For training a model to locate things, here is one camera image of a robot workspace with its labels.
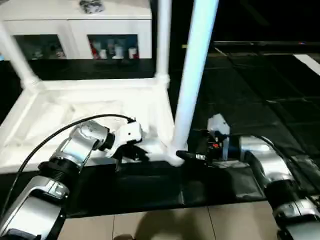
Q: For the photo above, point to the white plastic table top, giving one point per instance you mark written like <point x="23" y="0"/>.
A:
<point x="87" y="100"/>

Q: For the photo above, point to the white plastic table leg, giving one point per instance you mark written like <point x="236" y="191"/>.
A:
<point x="163" y="37"/>
<point x="195" y="62"/>
<point x="22" y="62"/>

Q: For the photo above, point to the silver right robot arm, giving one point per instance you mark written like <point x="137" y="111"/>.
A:
<point x="272" y="165"/>

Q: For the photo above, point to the black work mat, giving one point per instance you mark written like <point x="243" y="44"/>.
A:
<point x="250" y="100"/>

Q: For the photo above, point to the dark rounded foot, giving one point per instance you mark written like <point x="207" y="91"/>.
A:
<point x="123" y="237"/>

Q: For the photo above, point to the small yellow label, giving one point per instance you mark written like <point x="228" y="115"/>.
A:
<point x="184" y="46"/>

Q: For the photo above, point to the small white jar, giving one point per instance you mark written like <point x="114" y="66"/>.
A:
<point x="132" y="52"/>

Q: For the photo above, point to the red white bottle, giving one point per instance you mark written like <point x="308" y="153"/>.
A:
<point x="95" y="50"/>

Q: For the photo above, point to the black box with label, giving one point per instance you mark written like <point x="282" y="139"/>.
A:
<point x="180" y="22"/>

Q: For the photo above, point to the white flat strip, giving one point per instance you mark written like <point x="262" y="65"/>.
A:
<point x="308" y="63"/>

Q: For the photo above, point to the white glass door cabinet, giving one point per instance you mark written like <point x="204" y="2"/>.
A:
<point x="75" y="25"/>

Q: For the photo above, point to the dark crumpled bundle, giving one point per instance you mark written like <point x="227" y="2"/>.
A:
<point x="91" y="6"/>

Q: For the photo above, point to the black long rail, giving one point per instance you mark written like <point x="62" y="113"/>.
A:
<point x="262" y="43"/>

